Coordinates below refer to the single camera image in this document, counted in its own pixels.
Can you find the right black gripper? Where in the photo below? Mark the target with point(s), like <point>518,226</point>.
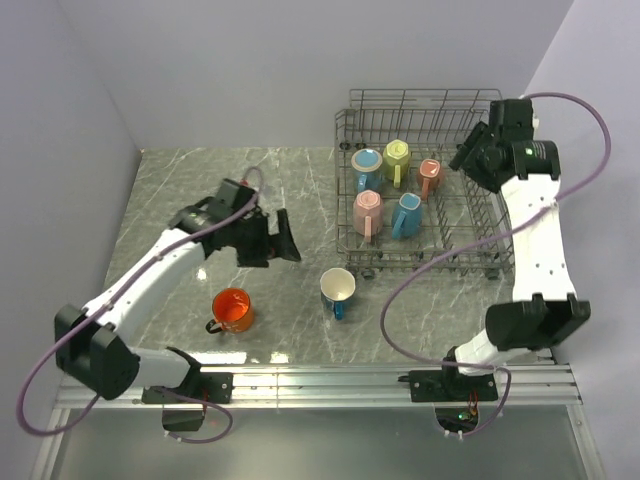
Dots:
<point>471,168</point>

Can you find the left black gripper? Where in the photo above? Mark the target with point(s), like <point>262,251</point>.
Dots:
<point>271,246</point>

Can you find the salmon floral mug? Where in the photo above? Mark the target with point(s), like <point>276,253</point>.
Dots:
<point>429,176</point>

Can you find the yellow faceted mug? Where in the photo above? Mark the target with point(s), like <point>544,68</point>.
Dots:
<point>396,161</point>

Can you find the dark blue mug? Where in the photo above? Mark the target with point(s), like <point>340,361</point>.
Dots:
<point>337,287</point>

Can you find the orange mug black handle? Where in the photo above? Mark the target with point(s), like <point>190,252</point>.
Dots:
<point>232,312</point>

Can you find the light blue floral mug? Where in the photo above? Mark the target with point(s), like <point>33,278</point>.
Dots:
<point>407,216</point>

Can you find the pink faceted mug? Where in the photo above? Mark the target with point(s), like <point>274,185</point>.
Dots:
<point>368,212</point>

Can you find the blue mug orange interior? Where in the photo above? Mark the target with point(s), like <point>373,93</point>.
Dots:
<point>366,164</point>

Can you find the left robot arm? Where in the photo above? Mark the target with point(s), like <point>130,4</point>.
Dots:
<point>93,340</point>

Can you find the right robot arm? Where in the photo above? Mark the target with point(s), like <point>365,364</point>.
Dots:
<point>545,308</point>

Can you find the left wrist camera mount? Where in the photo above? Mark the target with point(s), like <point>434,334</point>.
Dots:
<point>255,185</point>

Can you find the wire dish rack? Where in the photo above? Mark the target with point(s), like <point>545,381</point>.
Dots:
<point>433,122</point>

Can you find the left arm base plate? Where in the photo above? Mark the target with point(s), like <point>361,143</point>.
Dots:
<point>213,387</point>

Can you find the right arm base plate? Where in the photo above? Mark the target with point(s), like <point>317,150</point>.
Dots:
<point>448,385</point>

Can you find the aluminium mounting rail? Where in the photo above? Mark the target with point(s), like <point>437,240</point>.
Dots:
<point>282,386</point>

